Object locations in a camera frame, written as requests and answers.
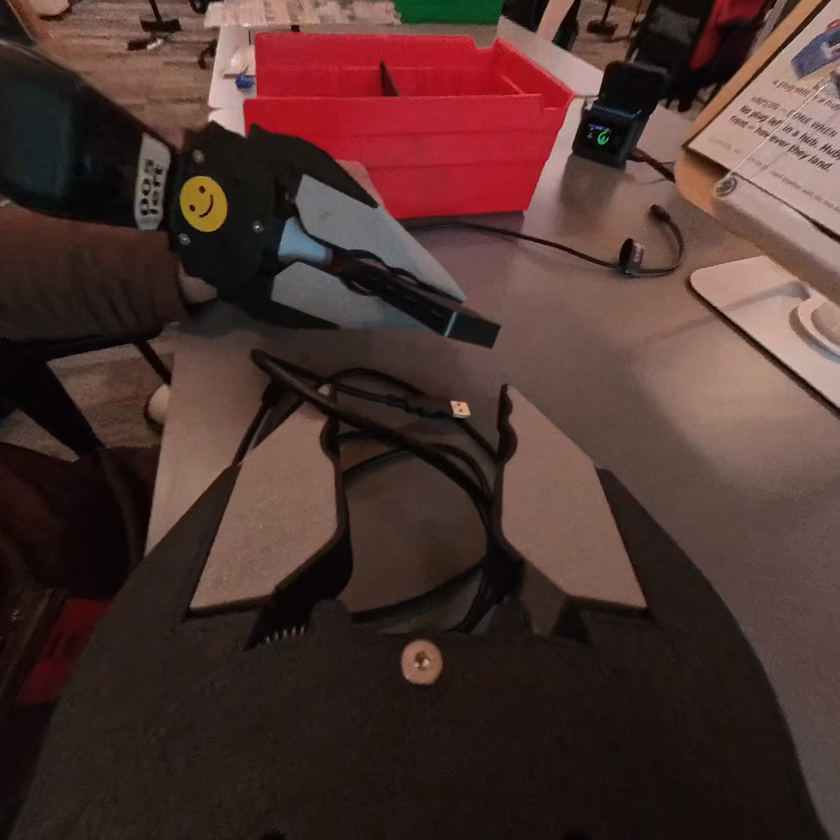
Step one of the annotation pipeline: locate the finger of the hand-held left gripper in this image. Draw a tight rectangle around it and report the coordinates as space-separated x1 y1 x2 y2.
277 172 468 306
268 262 455 337

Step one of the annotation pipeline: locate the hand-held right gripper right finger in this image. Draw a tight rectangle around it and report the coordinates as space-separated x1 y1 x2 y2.
492 384 651 636

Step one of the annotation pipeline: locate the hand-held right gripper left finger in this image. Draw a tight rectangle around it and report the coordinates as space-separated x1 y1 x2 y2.
187 402 350 614

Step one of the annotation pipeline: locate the thick black cable small plug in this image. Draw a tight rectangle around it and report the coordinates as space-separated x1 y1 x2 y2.
249 348 500 592

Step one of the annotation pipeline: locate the red plastic bin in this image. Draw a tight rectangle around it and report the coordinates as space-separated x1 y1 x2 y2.
243 31 577 221

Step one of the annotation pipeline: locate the black USB cable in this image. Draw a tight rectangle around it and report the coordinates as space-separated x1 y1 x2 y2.
315 367 506 618

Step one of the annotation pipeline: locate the slim black USB hub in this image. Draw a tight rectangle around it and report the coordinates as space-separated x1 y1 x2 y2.
325 251 501 349

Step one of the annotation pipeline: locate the person's left forearm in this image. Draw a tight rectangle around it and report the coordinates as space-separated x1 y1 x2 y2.
0 197 191 339

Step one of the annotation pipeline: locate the white side table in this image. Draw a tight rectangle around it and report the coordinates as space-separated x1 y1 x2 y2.
209 25 257 135

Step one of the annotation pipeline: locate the green plastic bin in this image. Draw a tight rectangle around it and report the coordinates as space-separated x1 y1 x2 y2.
394 0 505 26

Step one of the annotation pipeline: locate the red slotted crate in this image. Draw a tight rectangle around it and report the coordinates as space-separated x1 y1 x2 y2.
23 598 109 706

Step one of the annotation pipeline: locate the black charger with display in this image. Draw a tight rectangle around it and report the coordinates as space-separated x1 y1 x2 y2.
571 60 667 168

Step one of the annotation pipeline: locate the wooden instruction board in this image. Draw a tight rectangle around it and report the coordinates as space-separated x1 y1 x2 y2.
675 0 840 237

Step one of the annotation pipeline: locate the black hub cable with strap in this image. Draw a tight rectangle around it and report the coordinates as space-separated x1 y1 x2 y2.
403 203 686 278

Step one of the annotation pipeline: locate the black charger cable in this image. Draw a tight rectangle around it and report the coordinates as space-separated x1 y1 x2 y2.
629 146 678 183

